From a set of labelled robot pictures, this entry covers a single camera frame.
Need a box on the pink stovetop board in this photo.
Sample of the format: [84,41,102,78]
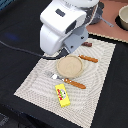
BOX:
[87,0,128,43]

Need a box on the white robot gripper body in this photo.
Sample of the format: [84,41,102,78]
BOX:
[40,0,99,60]

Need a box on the yellow butter box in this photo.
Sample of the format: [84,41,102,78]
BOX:
[55,84,70,107]

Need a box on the beige bowl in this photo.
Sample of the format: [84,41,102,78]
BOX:
[119,5,128,30]

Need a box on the brown sausage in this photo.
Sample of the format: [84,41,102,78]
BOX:
[82,42,92,47]

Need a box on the black cable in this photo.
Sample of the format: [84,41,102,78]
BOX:
[0,39,68,60]

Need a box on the round wooden plate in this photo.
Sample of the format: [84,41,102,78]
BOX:
[56,55,83,78]

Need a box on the wooden handled fork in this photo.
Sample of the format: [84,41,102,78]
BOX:
[44,71,86,89]

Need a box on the wooden handled knife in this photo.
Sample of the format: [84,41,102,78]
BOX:
[78,55,98,63]

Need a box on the woven beige placemat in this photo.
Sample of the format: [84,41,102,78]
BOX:
[14,38,115,128]

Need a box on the grey saucepan with handle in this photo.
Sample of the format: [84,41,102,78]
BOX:
[88,8,115,28]

